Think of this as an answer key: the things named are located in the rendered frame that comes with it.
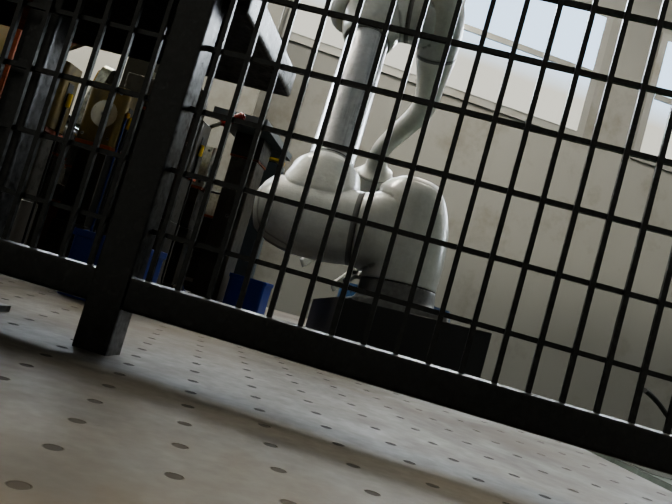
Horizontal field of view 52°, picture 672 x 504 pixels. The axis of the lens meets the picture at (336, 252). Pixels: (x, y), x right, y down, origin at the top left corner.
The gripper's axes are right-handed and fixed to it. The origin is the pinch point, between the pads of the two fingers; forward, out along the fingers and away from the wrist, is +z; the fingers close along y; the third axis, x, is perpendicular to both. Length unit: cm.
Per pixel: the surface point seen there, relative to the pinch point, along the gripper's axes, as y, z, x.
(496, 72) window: -142, -232, 93
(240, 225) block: -13.3, 12.3, -17.6
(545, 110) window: -115, -247, 117
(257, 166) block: -18.1, 0.8, -27.7
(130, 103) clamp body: -2, 31, -67
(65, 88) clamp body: 6, 42, -79
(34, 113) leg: 59, 57, -102
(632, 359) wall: -12, -214, 245
